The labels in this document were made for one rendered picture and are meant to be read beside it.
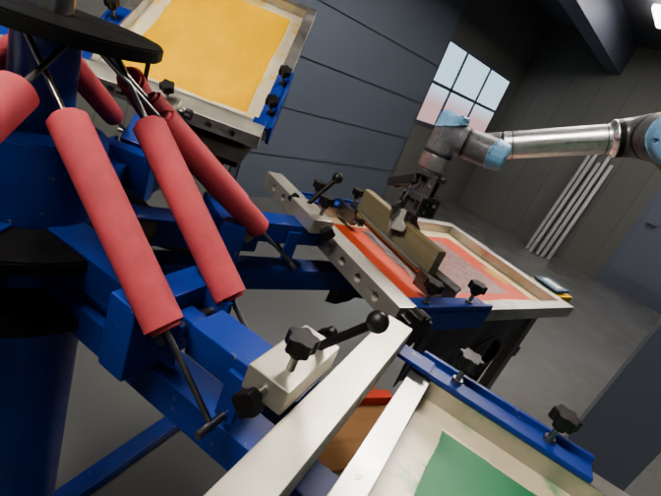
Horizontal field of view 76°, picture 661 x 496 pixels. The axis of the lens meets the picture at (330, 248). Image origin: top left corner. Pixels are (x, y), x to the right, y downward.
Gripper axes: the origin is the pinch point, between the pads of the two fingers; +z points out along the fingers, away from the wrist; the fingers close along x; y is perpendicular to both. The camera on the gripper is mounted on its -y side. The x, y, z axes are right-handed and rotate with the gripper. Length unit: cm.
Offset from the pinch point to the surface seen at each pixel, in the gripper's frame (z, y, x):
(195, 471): 104, -9, -31
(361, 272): 0.9, 20.6, -26.3
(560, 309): 6, 29, 52
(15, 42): -23, 3, -88
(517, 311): 6.4, 29.0, 27.6
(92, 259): 2, 18, -76
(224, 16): -37, -97, -30
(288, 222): 0.0, 1.7, -35.7
